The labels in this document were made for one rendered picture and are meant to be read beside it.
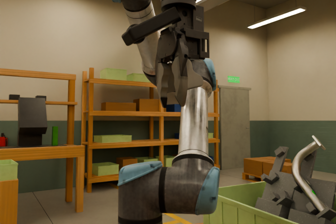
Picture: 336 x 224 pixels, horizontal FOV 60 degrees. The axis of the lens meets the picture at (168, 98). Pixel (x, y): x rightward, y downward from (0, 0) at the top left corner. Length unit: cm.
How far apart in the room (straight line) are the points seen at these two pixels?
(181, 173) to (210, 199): 9
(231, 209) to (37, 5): 547
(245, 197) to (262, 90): 756
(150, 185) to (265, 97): 833
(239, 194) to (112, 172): 434
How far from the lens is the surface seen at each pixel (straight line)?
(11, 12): 602
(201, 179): 74
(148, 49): 88
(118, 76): 562
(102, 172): 553
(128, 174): 76
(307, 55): 849
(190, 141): 81
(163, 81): 59
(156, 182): 75
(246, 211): 112
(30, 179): 584
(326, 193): 125
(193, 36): 58
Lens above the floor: 125
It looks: 4 degrees up
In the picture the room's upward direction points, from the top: straight up
